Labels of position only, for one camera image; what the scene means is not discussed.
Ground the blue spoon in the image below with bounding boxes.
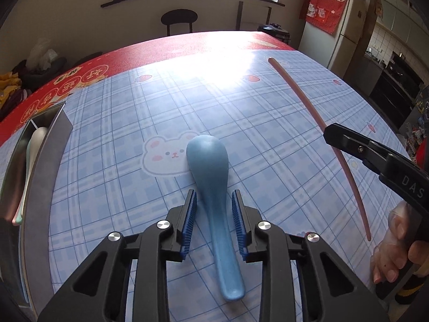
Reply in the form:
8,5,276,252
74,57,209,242
186,134,246,302

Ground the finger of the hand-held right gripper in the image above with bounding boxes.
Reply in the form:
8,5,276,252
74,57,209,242
323,123,391,175

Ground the black oven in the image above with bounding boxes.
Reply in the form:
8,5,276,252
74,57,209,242
369,52,426,130

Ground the folded black table frame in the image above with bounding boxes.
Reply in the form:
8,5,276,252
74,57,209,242
235,1,273,31

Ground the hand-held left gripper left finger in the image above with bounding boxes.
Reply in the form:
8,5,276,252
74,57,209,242
38,189,198,322

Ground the clear plastic bag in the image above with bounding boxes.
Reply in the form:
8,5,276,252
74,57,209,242
26,37,59,71

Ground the red printed cloth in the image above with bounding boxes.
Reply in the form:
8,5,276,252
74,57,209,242
299,0,352,35

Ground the person's right forearm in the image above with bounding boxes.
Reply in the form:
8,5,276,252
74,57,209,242
395,268,429,306

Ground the dark chair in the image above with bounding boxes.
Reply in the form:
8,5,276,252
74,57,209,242
20,52,103,91

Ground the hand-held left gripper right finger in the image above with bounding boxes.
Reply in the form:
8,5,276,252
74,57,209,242
231,189,391,322

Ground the green spoon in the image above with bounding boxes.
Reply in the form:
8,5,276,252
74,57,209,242
12,137,34,226

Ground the black round stool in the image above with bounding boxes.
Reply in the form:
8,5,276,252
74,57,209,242
161,9,198,37

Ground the pile of clothes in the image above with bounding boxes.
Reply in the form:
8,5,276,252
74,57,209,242
0,70,32,121

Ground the red printed tablecloth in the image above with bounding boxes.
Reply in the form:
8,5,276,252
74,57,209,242
0,31,297,145

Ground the metal utensil tray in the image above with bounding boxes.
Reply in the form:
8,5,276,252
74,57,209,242
0,101,72,309

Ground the black rice cooker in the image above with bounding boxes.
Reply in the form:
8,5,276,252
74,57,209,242
257,23,291,42

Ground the pink spoon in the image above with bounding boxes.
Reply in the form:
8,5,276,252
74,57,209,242
4,174,17,222

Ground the pink chopstick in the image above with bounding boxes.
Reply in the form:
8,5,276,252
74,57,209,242
268,57,372,242

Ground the beige spoon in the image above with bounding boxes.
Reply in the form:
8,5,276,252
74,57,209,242
20,127,48,215

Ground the white refrigerator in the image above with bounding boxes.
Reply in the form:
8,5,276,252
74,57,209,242
298,0,367,71

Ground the person's right hand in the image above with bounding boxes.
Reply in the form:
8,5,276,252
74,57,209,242
372,201,429,284

